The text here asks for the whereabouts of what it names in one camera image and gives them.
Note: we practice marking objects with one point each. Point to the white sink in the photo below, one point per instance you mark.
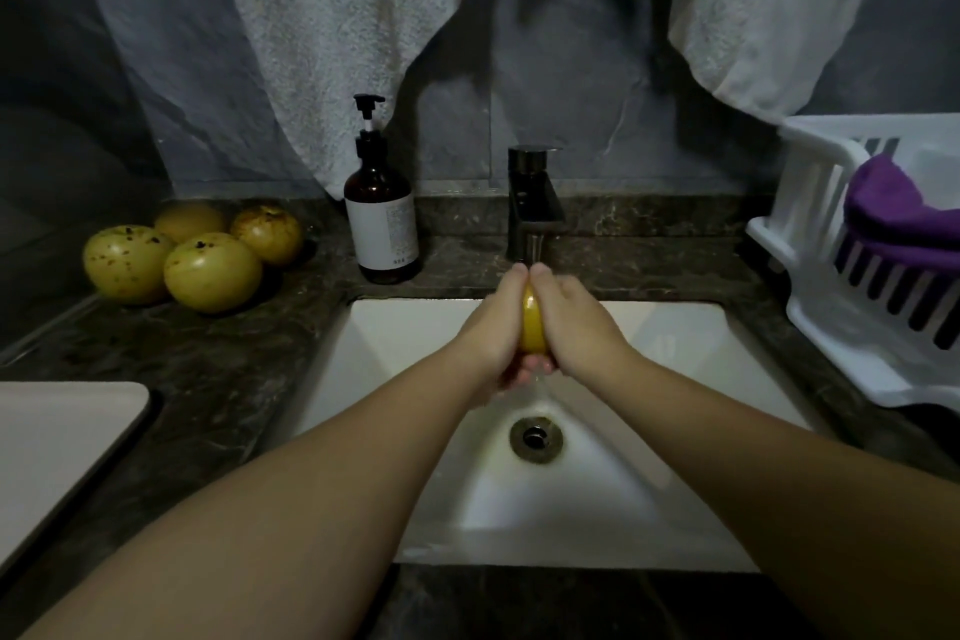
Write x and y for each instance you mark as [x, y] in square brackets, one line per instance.
[645, 497]

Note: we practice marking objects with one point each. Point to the person's right hand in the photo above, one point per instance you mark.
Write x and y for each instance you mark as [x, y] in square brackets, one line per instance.
[585, 332]

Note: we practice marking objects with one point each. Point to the metal sink drain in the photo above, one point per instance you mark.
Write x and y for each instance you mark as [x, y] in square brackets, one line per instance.
[537, 439]

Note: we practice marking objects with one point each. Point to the spotted yellow apple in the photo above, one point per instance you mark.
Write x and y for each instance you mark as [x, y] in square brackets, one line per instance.
[533, 320]

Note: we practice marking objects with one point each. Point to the beige plastic tray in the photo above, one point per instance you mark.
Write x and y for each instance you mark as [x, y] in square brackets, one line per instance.
[53, 460]

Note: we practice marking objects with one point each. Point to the white plastic basket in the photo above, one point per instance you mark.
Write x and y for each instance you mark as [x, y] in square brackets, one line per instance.
[803, 220]

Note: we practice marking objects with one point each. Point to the black faucet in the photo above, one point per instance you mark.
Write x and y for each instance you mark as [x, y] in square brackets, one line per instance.
[531, 194]

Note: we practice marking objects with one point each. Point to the purple cloth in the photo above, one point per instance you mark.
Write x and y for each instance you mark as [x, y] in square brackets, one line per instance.
[900, 220]

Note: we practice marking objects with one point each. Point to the person's left hand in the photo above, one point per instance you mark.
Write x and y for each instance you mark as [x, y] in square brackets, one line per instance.
[488, 340]

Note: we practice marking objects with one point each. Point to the group of yellow apples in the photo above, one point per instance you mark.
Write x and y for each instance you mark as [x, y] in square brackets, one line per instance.
[213, 272]

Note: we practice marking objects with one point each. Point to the dark soap pump bottle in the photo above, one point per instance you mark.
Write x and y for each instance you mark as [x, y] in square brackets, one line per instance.
[381, 220]

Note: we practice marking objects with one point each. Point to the person's left forearm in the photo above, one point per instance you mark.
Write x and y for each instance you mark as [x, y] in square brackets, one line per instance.
[240, 527]

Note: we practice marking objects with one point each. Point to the white hanging towel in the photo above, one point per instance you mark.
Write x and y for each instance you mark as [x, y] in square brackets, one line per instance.
[330, 32]

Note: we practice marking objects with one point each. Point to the person's right forearm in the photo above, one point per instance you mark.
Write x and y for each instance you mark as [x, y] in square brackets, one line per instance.
[795, 490]

